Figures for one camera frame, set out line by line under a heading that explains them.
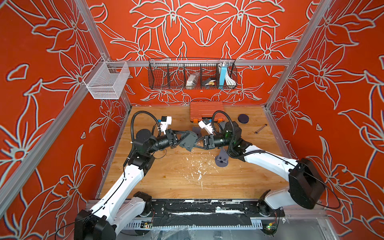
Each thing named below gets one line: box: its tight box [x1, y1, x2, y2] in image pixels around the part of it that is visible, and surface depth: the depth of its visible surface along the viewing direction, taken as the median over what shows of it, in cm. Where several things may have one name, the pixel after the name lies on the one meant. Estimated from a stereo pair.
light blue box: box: [218, 65, 228, 89], surface depth 90 cm
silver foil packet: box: [186, 72, 200, 90], surface depth 94 cm
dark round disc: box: [238, 114, 249, 124], surface depth 112 cm
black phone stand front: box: [179, 130, 198, 152], surface depth 65 cm
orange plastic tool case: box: [189, 101, 225, 123], surface depth 114 cm
